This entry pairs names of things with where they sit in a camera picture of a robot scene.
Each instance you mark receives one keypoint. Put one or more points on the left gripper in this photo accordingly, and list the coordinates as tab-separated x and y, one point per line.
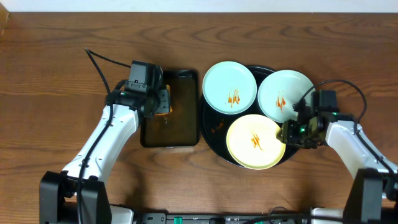
162	101

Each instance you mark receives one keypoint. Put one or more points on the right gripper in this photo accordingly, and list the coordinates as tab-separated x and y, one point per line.
288	132

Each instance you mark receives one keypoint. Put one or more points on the light blue plate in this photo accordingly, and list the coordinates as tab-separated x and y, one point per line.
229	87
280	91

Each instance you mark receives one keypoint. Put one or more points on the yellow plate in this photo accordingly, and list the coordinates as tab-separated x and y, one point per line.
252	142

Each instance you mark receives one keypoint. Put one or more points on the yellow green scrub sponge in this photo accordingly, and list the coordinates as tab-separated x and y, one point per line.
164	101

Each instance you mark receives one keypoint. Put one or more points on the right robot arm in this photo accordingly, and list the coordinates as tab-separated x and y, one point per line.
375	177

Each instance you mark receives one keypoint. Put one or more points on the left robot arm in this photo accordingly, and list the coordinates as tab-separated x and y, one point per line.
78	194

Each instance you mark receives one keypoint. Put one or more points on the black rectangular water tray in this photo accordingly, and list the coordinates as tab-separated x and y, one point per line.
180	127

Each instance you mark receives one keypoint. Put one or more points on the round black serving tray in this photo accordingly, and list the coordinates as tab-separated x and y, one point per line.
214	125

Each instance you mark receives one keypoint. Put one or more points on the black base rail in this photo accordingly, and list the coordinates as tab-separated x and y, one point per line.
206	218

